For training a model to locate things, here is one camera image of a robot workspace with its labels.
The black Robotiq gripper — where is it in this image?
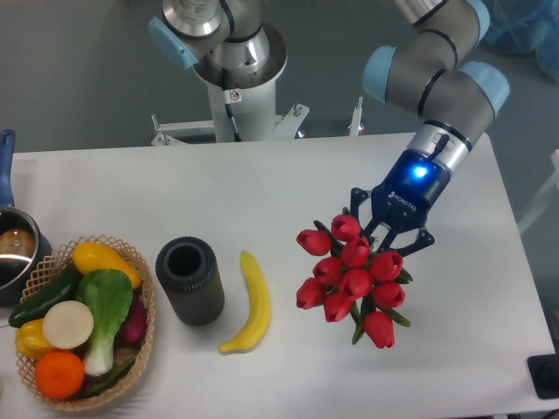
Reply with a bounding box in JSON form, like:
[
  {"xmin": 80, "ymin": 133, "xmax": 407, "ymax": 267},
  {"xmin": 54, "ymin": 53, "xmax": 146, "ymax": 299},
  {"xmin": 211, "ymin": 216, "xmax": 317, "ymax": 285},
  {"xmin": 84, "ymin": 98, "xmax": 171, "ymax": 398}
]
[{"xmin": 350, "ymin": 150, "xmax": 450, "ymax": 254}]

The red tulip bouquet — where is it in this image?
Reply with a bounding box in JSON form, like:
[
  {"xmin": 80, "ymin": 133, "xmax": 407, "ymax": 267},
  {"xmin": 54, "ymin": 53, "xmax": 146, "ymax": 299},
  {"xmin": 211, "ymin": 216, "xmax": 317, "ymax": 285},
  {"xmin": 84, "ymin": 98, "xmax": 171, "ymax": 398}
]
[{"xmin": 296, "ymin": 210, "xmax": 412, "ymax": 349}]

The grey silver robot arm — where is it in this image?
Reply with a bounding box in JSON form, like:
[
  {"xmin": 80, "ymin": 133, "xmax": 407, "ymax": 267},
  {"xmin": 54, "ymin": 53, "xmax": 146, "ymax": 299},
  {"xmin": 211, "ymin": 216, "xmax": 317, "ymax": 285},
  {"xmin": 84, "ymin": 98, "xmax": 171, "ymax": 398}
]
[{"xmin": 148, "ymin": 1, "xmax": 509, "ymax": 256}]

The dark grey ribbed vase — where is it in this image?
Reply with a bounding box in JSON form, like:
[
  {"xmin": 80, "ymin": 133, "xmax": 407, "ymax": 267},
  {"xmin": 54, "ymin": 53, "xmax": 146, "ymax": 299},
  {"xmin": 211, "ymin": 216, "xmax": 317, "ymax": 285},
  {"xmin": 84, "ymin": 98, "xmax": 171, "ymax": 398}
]
[{"xmin": 155, "ymin": 237, "xmax": 224, "ymax": 326}]

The yellow banana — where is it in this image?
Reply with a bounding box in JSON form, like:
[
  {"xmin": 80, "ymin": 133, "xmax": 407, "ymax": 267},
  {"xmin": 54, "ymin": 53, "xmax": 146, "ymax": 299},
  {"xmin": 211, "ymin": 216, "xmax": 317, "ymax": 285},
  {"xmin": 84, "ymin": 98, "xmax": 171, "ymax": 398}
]
[{"xmin": 217, "ymin": 251, "xmax": 272, "ymax": 355}]

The black device at table edge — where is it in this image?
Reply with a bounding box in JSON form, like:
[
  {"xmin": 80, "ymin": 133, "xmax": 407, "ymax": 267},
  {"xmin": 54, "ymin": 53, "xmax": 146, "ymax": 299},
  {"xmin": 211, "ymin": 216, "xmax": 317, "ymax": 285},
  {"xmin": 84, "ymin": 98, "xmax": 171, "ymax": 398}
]
[{"xmin": 527, "ymin": 354, "xmax": 558, "ymax": 400}]

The blue plastic bag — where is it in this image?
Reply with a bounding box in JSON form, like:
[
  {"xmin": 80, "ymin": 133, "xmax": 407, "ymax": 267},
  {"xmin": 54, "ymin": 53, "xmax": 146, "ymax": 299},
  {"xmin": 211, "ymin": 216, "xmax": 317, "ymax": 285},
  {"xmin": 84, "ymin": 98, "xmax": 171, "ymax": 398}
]
[{"xmin": 482, "ymin": 1, "xmax": 558, "ymax": 82}]

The purple red onion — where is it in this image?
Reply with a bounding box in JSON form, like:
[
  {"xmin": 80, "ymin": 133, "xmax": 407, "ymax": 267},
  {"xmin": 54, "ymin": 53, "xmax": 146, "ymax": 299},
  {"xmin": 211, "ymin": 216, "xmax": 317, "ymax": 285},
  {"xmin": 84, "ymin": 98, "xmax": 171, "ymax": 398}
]
[{"xmin": 120, "ymin": 294, "xmax": 148, "ymax": 345}]

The green bok choy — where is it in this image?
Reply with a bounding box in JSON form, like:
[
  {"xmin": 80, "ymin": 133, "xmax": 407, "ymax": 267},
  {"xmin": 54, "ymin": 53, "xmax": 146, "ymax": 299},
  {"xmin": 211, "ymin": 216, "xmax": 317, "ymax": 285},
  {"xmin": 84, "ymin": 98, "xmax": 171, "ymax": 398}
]
[{"xmin": 76, "ymin": 269, "xmax": 133, "ymax": 376}]

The yellow squash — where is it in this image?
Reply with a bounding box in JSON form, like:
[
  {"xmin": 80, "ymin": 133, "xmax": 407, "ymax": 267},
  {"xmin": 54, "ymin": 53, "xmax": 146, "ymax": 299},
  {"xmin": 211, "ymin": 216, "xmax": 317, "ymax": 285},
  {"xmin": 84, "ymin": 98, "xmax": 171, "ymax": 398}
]
[{"xmin": 72, "ymin": 242, "xmax": 142, "ymax": 289}]

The green chili pepper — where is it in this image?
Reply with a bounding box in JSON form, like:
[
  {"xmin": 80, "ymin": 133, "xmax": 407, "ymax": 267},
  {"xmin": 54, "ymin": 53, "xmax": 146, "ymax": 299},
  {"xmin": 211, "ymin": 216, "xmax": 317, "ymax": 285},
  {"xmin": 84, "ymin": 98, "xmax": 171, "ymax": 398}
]
[{"xmin": 81, "ymin": 357, "xmax": 135, "ymax": 399}]

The green cucumber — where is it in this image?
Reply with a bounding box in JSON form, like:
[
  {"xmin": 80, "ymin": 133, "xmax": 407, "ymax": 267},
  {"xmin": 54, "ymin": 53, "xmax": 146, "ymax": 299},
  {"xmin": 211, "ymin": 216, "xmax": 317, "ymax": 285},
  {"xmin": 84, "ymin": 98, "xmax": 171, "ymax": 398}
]
[{"xmin": 8, "ymin": 264, "xmax": 83, "ymax": 328}]

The woven wicker basket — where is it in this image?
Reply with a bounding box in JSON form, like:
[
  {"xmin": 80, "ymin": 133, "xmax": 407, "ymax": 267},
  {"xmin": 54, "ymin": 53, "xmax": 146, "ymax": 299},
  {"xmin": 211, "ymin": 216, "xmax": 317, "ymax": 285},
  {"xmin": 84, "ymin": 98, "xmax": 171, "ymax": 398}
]
[{"xmin": 16, "ymin": 235, "xmax": 155, "ymax": 412}]

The white round radish slice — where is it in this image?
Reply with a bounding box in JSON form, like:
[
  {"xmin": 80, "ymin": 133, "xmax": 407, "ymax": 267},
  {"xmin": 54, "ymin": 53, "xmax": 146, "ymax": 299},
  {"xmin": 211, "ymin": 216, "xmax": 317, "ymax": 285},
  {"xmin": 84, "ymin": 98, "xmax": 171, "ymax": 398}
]
[{"xmin": 43, "ymin": 300, "xmax": 94, "ymax": 349}]

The orange fruit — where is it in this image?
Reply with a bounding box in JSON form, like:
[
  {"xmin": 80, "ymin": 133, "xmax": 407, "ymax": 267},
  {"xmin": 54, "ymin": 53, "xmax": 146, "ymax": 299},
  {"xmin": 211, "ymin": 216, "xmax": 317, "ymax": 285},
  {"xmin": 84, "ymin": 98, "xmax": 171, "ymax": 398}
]
[{"xmin": 34, "ymin": 351, "xmax": 85, "ymax": 400}]

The yellow bell pepper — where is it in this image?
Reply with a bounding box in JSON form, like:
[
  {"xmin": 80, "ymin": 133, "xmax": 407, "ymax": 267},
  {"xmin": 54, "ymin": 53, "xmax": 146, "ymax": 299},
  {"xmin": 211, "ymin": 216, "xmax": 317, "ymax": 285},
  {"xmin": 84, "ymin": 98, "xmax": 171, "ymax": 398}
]
[{"xmin": 16, "ymin": 319, "xmax": 55, "ymax": 361}]

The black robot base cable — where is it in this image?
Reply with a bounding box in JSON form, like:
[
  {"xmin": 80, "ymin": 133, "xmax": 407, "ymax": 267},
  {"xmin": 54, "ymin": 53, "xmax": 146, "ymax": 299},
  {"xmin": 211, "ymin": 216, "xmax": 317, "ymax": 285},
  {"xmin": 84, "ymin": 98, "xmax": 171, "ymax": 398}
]
[{"xmin": 220, "ymin": 67, "xmax": 243, "ymax": 143}]

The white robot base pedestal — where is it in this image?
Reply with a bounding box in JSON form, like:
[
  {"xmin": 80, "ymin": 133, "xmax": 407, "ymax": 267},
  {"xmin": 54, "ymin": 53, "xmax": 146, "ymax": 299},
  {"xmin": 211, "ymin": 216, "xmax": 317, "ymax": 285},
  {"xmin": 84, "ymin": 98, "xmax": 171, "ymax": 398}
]
[{"xmin": 151, "ymin": 23, "xmax": 309, "ymax": 146}]

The blue handled saucepan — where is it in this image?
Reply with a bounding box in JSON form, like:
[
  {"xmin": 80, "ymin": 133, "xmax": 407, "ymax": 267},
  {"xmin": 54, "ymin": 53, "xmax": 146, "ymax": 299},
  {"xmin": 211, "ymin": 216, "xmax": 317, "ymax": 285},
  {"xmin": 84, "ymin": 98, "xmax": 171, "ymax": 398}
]
[{"xmin": 1, "ymin": 129, "xmax": 52, "ymax": 307}]

